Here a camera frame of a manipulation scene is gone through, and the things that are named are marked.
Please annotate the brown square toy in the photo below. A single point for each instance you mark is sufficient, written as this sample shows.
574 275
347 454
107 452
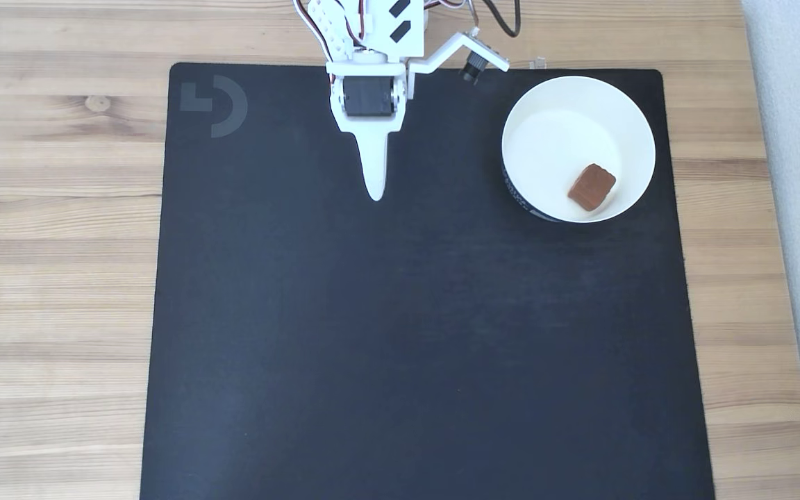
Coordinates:
592 187

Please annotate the white round plate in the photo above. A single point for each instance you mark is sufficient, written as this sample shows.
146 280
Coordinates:
553 139

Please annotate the small clear plastic clip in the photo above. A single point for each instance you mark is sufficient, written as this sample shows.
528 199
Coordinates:
539 62

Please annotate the black mouse pad mat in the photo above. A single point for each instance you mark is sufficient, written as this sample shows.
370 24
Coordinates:
442 347

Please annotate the camera module on white bracket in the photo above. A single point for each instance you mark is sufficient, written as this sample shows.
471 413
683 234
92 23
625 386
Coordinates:
454 48

